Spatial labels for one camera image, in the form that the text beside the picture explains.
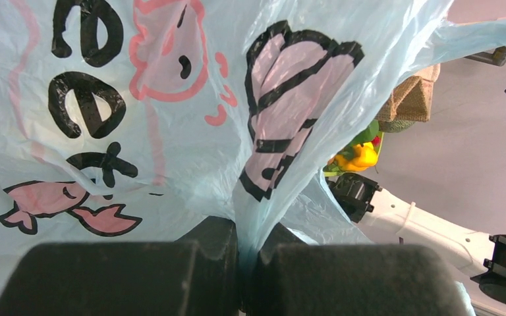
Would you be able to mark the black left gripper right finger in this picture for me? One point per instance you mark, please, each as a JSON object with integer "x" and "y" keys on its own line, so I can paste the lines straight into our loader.
{"x": 292, "y": 277}

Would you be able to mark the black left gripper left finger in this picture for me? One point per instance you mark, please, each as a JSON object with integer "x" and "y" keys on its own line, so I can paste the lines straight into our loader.
{"x": 194, "y": 275}

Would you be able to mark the light blue plastic grocery bag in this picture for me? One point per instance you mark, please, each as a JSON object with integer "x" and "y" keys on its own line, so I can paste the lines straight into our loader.
{"x": 133, "y": 121}

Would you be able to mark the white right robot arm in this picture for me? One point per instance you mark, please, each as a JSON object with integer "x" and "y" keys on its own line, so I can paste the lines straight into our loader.
{"x": 478, "y": 255}

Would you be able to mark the brown paper bag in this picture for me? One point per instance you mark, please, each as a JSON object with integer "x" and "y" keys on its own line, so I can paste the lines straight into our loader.
{"x": 411, "y": 100}

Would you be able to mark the green vegetable basket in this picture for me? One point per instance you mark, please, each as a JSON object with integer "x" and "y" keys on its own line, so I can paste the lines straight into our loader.
{"x": 331, "y": 170}

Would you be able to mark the yellow bell pepper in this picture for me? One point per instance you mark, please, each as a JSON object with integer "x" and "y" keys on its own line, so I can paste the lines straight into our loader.
{"x": 356, "y": 158}

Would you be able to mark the green bell pepper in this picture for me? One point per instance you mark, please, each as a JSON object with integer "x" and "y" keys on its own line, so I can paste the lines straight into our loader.
{"x": 367, "y": 135}

